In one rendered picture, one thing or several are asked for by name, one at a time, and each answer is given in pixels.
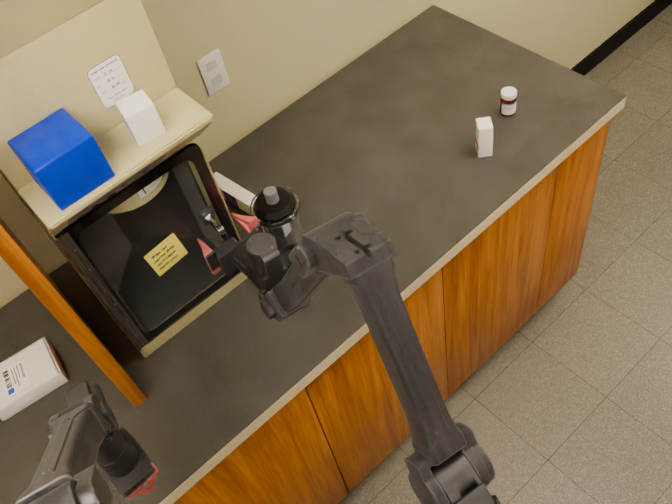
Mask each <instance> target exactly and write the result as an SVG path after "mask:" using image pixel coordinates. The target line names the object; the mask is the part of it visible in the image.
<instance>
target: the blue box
mask: <svg viewBox="0 0 672 504"><path fill-rule="evenodd" d="M7 143H8V145H9V146H10V148H11V149H12V150H13V152H14V153H15V155H16V156H17V157H18V159H19V160H20V162H21V163H22V164H23V166H24V167H25V168H26V170H27V171H28V173H29V174H30V175H31V177H32V178H33V180H34V181H35V182H36V183H37V184H38V185H39V186H40V188H41V189H42V190H43V191H44V192H45V193H46V194H47V195H48V197H49V198H50V199H51V200H52V201H53V202H54V203H55V204H56V205H57V207H58V208H59V209H60V210H62V211H63V210H65V209H66V208H68V207H69V206H71V205H72V204H74V203H75V202H77V201H78V200H80V199H81V198H83V197H84V196H86V195H87V194H89V193H90V192H92V191H93V190H95V189H96V188H98V187H99V186H101V185H102V184H104V183H105V182H106V181H108V180H109V179H111V178H112V177H114V176H115V173H114V171H113V170H112V168H111V166H110V165H109V163H108V161H107V159H106V158H105V156H104V154H103V152H102V151H101V149H100V147H99V146H98V144H97V142H96V140H95V139H94V137H93V135H92V134H91V133H90V132H88V131H87V130H86V129H85V128H84V127H83V126H82V125H81V124H80V123H79V122H78V121H77V120H76V119H75V118H74V117H72V116H71V115H70V114H69V113H68V112H67V111H66V110H65V109H64V108H60V109H59V110H57V111H56V112H54V113H52V114H51V115H49V116H48V117H46V118H44V119H43V120H41V121H39V122H38V123H36V124H35V125H33V126H31V127H30V128H28V129H27V130H25V131H23V132H22V133H20V134H18V135H17V136H15V137H14V138H12V139H10V140H9V141H8V142H7Z"/></svg>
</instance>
